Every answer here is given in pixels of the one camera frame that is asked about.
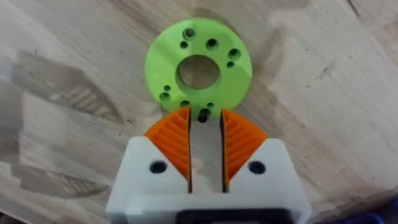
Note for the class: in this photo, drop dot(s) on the white orange right gripper right finger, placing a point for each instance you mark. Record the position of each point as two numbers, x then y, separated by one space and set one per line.
258 161

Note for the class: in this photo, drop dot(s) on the white orange right gripper left finger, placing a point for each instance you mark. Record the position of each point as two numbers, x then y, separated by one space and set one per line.
161 161

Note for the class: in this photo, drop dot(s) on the small black screw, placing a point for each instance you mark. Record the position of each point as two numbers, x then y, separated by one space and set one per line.
202 117

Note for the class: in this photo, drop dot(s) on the blue electric screwdriver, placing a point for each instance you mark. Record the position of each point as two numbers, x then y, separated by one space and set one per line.
373 216

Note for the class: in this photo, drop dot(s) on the green disc with holes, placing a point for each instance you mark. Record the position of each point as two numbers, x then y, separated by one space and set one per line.
199 63

